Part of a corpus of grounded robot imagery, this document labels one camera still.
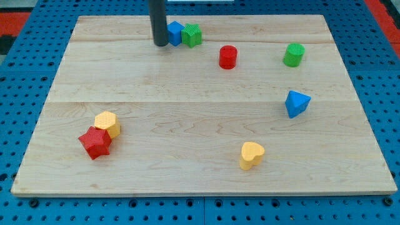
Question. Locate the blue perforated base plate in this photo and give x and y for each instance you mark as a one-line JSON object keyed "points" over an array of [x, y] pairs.
{"points": [[30, 67]]}

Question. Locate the red star block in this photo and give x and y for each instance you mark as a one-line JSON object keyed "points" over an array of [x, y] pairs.
{"points": [[96, 142]]}

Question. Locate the green star block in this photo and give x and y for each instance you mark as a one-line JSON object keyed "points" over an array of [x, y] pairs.
{"points": [[191, 35]]}

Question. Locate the blue cube block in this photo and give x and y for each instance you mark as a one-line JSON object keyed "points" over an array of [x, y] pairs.
{"points": [[174, 33]]}

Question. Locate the yellow hexagon block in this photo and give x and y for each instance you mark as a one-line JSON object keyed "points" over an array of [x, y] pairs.
{"points": [[108, 121]]}

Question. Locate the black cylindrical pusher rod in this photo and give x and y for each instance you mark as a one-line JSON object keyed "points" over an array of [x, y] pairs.
{"points": [[157, 14]]}

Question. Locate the blue triangle block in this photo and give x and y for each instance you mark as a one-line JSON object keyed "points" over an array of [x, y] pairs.
{"points": [[296, 103]]}

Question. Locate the yellow heart block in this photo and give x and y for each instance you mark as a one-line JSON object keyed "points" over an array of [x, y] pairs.
{"points": [[251, 155]]}

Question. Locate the wooden board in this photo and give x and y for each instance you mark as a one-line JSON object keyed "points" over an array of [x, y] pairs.
{"points": [[184, 118]]}

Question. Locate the green cylinder block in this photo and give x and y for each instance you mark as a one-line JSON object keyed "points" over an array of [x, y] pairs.
{"points": [[293, 55]]}

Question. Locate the red cylinder block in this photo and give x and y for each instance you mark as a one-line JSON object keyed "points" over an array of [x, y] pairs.
{"points": [[228, 57]]}

